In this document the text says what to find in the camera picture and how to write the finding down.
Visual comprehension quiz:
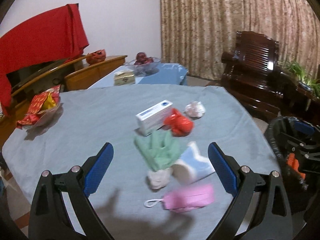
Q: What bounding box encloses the white alcohol pads box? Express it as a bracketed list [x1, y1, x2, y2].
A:
[136, 100, 172, 137]

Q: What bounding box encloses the red cloth cover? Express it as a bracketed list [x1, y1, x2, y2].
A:
[1, 4, 89, 115]

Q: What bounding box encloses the beige tissue box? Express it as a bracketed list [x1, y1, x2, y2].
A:
[113, 70, 136, 86]

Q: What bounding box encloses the pink face mask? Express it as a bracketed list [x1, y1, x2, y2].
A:
[144, 184, 214, 213]

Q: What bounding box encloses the white paper ball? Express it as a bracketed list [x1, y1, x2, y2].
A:
[184, 101, 206, 118]

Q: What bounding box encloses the bowl of red snack packets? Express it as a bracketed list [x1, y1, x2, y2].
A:
[16, 85, 61, 129]

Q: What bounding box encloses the dark wooden side table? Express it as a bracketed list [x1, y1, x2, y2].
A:
[280, 80, 320, 125]

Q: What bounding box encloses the dark wooden armchair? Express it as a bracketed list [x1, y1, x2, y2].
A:
[221, 31, 298, 121]

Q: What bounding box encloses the green potted plant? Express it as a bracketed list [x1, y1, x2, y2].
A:
[279, 60, 319, 98]

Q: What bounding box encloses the mint green rubber glove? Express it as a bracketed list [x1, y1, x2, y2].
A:
[134, 130, 187, 172]

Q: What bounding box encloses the black lined trash bin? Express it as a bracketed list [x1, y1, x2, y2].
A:
[264, 116, 319, 222]

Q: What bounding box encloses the orange foam net sleeve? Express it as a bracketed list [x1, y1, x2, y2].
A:
[286, 153, 305, 180]

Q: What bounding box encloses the glass bowl of red fruit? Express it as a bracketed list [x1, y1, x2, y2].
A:
[125, 52, 161, 76]

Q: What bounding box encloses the grey blue tablecloth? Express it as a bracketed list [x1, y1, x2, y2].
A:
[2, 85, 279, 239]

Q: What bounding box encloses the beige patterned curtain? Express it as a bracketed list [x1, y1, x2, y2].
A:
[160, 0, 319, 80]

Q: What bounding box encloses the light blue table cover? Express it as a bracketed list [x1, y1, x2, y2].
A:
[89, 63, 188, 89]

